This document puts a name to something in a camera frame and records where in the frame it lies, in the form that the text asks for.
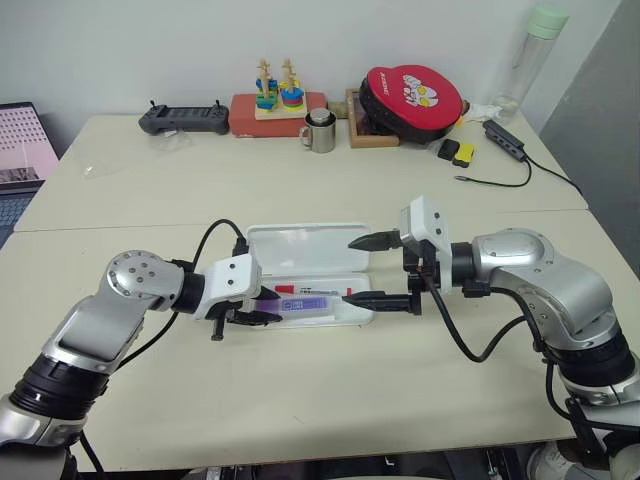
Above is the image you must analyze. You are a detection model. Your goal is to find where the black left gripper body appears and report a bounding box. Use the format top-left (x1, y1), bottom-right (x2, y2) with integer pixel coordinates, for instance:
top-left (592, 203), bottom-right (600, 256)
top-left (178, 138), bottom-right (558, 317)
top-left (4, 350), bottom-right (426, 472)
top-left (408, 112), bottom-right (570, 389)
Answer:
top-left (205, 297), bottom-right (262, 325)

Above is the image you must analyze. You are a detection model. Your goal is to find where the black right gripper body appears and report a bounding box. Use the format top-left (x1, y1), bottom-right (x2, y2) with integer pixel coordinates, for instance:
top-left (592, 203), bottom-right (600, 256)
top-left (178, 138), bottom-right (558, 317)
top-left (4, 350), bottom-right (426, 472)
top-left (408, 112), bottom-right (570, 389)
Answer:
top-left (399, 238), bottom-right (444, 317)

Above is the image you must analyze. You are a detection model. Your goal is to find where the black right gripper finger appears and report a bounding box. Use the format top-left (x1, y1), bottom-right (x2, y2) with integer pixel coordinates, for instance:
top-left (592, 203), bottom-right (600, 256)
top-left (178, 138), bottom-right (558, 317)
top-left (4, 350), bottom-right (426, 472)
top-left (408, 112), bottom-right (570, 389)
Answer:
top-left (347, 228), bottom-right (402, 253)
top-left (341, 291), bottom-right (412, 315)

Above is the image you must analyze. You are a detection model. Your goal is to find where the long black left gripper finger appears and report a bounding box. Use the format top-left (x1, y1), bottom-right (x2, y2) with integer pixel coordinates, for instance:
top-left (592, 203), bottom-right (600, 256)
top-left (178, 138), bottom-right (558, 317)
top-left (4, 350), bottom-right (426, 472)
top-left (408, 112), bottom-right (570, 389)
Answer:
top-left (232, 309), bottom-right (285, 328)

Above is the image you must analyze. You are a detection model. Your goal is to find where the red capped white marker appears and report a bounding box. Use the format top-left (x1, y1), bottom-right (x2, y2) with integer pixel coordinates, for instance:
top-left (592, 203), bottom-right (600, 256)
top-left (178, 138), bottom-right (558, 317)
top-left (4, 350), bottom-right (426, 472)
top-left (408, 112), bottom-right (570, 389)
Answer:
top-left (273, 283), bottom-right (354, 297)

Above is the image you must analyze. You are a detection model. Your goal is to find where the purple marker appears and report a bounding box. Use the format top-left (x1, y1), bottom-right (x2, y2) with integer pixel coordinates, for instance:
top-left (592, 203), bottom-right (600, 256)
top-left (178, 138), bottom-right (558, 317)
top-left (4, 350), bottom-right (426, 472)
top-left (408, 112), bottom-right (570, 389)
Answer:
top-left (257, 295), bottom-right (334, 315)

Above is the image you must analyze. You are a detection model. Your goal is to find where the white plastic pencil case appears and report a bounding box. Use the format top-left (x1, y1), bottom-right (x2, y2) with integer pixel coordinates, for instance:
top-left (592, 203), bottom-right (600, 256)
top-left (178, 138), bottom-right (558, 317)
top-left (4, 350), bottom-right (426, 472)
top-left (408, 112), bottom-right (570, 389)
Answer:
top-left (245, 221), bottom-right (375, 331)

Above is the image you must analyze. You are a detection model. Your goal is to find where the stainless steel mug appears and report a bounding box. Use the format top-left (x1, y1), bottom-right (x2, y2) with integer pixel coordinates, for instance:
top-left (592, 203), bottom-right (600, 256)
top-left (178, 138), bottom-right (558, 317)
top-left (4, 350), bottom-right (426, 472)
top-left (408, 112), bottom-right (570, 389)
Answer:
top-left (298, 107), bottom-right (338, 154)

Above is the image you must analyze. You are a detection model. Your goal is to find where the small yellow block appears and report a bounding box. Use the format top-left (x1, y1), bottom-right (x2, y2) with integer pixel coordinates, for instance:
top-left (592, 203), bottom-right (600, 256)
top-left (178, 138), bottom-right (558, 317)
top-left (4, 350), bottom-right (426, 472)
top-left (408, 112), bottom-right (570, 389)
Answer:
top-left (451, 142), bottom-right (477, 168)

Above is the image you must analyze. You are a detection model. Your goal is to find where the red and black round pad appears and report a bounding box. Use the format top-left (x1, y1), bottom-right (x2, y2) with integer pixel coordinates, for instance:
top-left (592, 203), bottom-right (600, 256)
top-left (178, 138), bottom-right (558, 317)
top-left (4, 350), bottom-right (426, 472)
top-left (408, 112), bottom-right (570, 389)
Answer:
top-left (358, 63), bottom-right (466, 146)

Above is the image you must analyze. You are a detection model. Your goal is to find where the black usb hub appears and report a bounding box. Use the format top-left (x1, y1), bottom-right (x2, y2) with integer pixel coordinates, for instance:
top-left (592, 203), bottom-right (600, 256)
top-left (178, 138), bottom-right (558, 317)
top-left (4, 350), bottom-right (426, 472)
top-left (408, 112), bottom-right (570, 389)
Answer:
top-left (481, 118), bottom-right (527, 162)

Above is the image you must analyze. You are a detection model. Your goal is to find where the crumpled white tissue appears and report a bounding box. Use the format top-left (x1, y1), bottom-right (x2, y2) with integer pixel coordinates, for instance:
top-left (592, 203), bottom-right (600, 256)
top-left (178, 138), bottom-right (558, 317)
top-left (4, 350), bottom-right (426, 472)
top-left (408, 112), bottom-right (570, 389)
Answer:
top-left (465, 101), bottom-right (503, 122)

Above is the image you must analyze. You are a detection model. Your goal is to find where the flat red box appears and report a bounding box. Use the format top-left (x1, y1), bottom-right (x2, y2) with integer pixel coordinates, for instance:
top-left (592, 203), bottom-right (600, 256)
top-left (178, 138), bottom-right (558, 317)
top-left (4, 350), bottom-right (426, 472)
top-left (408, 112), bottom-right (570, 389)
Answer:
top-left (228, 91), bottom-right (329, 139)

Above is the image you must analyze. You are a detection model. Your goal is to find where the clear plastic wrapper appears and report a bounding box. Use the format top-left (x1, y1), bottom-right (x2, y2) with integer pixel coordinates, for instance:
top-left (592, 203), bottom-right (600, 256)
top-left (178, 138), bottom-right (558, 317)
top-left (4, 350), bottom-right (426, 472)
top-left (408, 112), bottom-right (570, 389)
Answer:
top-left (151, 130), bottom-right (195, 152)
top-left (81, 158), bottom-right (124, 180)

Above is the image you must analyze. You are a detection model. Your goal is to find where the black handheld remote controller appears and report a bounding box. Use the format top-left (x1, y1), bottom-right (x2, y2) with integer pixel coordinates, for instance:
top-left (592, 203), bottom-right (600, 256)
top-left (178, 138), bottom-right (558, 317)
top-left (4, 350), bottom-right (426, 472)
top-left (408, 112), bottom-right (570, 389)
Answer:
top-left (138, 99), bottom-right (231, 137)

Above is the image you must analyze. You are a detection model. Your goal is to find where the clear bottle with green lid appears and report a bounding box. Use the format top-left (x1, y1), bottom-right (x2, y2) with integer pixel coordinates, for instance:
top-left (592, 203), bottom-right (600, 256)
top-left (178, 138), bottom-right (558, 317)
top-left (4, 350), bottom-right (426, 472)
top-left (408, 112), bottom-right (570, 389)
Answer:
top-left (491, 3), bottom-right (570, 127)

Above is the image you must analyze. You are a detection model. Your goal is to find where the grey rounded shape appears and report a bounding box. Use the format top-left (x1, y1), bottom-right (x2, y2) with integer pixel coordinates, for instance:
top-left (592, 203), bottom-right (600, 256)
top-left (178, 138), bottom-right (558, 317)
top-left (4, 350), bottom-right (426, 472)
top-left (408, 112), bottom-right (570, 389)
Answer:
top-left (528, 442), bottom-right (584, 480)

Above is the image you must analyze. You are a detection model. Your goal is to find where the open laptop computer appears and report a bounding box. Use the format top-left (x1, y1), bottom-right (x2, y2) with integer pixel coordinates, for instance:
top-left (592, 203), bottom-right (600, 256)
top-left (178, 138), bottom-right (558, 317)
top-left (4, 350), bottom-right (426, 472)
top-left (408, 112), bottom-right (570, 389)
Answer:
top-left (0, 102), bottom-right (61, 251)

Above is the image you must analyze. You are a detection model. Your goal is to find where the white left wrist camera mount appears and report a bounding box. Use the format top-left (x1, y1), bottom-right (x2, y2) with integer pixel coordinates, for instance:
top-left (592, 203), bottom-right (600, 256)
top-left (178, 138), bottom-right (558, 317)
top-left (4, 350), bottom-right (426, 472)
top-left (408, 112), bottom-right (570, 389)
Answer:
top-left (192, 253), bottom-right (264, 322)

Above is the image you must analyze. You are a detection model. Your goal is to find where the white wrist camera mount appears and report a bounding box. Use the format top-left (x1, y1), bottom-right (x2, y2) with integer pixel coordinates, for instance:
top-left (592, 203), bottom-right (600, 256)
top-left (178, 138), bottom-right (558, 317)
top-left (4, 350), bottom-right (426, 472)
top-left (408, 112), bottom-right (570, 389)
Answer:
top-left (192, 253), bottom-right (264, 322)
top-left (397, 195), bottom-right (454, 294)

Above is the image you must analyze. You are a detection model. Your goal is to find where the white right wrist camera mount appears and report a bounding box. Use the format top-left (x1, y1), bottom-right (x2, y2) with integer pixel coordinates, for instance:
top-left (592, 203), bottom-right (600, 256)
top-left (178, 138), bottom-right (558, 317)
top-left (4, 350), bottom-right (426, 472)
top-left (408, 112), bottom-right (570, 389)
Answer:
top-left (397, 195), bottom-right (454, 294)

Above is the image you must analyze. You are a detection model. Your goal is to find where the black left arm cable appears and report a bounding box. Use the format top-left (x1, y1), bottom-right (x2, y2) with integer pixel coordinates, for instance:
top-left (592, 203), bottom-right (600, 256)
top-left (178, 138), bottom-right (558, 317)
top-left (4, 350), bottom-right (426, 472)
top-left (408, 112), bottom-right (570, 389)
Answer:
top-left (117, 218), bottom-right (250, 366)

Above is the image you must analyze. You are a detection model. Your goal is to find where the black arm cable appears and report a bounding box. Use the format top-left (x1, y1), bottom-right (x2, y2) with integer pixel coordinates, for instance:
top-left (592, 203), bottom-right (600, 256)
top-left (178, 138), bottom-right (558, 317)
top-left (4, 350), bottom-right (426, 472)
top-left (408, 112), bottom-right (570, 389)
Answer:
top-left (117, 218), bottom-right (250, 366)
top-left (419, 269), bottom-right (539, 364)

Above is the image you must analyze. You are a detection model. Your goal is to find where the black usb hub cable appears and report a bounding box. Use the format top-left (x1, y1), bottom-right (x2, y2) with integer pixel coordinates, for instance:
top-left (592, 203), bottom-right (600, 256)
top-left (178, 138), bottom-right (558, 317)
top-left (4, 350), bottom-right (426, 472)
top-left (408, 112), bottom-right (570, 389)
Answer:
top-left (452, 155), bottom-right (585, 197)

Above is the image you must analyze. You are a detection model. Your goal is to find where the wooden picture frame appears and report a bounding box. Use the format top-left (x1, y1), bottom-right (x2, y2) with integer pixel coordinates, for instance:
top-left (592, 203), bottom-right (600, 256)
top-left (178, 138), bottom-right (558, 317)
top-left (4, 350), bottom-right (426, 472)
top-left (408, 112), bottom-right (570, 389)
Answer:
top-left (344, 88), bottom-right (402, 150)

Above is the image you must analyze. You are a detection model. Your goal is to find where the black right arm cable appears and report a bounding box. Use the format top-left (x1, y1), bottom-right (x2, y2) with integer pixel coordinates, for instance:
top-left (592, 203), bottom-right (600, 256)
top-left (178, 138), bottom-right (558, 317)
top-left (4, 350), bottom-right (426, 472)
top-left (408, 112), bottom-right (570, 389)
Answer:
top-left (419, 269), bottom-right (539, 364)

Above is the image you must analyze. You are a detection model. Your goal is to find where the wooden colourful ring stacking toy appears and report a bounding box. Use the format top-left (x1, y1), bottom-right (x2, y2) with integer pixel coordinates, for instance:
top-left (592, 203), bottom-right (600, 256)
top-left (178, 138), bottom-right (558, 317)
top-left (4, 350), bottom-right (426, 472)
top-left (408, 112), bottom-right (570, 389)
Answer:
top-left (253, 57), bottom-right (307, 122)

